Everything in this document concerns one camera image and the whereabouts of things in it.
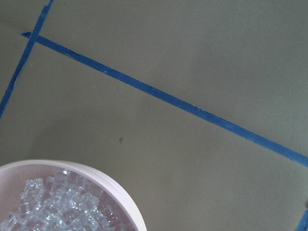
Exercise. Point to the clear ice cubes pile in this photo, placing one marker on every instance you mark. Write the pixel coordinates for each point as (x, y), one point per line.
(66, 201)

